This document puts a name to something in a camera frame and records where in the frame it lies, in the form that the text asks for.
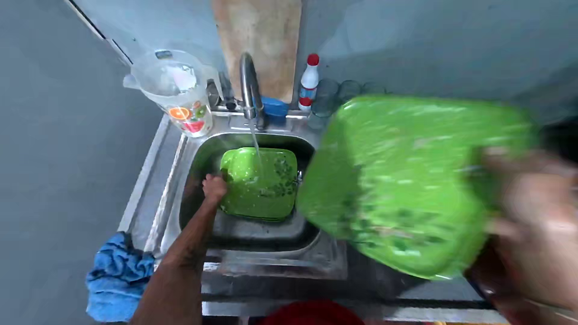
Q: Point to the person's right hand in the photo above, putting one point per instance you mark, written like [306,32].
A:
[526,198]

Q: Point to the person's left hand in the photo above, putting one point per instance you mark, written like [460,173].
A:
[214,188]

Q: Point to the person's right fingers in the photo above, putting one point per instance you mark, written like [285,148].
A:
[501,164]

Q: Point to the person's left fingers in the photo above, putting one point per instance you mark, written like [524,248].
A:
[208,180]

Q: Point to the green square floral plate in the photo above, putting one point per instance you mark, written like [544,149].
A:
[267,219]
[257,189]
[406,180]

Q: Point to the person's right forearm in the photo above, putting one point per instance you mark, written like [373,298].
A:
[548,289]

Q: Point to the person's left forearm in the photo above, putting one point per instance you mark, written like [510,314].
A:
[185,262]

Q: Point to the stainless steel sink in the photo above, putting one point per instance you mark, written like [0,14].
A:
[266,231]

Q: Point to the clear plastic fruit-print pitcher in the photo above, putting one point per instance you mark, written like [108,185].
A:
[178,95]

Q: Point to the blue plastic container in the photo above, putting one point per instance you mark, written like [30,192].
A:
[274,107]

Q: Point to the metal faucet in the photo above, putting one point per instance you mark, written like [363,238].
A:
[246,83]

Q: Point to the clear drinking glass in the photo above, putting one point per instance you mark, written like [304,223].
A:
[373,88]
[349,89]
[326,95]
[318,121]

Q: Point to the blue towel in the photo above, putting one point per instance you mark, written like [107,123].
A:
[119,282]

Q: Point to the white bottle with red cap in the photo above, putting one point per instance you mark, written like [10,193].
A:
[309,83]

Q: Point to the wooden cutting board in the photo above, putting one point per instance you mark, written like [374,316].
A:
[262,40]

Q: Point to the person's body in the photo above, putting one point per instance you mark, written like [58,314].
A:
[311,315]

